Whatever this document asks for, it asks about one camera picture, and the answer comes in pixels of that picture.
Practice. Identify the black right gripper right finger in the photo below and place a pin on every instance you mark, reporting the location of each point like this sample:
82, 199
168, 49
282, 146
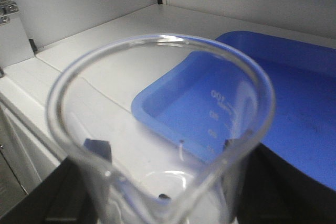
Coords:
289, 181

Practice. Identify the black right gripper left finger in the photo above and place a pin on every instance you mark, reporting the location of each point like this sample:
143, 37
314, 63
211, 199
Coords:
61, 198

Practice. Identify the clear glass beaker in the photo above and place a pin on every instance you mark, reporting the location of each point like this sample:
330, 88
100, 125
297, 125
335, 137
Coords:
135, 175

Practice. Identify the grey cabinet shelf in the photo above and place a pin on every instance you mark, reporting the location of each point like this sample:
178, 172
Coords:
25, 85

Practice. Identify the blue plastic tray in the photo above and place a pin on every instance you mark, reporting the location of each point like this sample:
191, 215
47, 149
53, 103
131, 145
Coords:
294, 98

